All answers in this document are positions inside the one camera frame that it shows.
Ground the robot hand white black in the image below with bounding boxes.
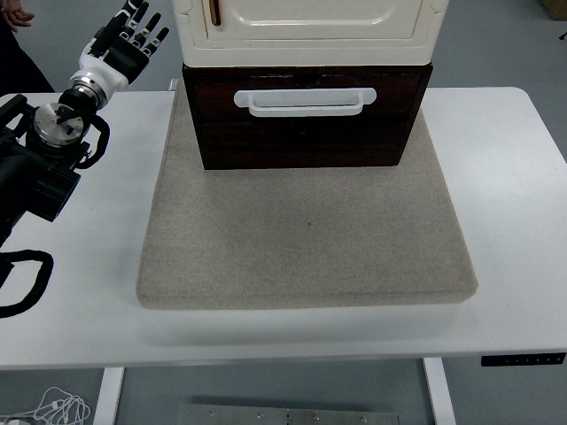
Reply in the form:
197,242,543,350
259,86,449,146
78,0,171,89

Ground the dark wood drawer white handle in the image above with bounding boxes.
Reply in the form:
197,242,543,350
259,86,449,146
186,71,424,170

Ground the cream plastic cabinet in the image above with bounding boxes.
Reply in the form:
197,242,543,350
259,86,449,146
172,0,451,69

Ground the dark wood drawer housing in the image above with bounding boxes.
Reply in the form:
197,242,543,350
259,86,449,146
181,63,434,172

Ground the person's hand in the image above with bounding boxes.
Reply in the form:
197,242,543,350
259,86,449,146
0,5,36,34

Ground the beige fabric mat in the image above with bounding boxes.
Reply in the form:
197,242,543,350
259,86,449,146
135,86,479,311

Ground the white table leg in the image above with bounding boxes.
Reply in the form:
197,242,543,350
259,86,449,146
91,367,127,425
422,357,458,425

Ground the cardboard box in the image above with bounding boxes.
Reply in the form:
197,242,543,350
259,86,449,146
540,0,567,21

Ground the black table control panel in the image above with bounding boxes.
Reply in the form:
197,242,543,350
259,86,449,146
481,352,567,367

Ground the white cable bundle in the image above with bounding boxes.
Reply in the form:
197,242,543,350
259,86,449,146
0,386,92,425

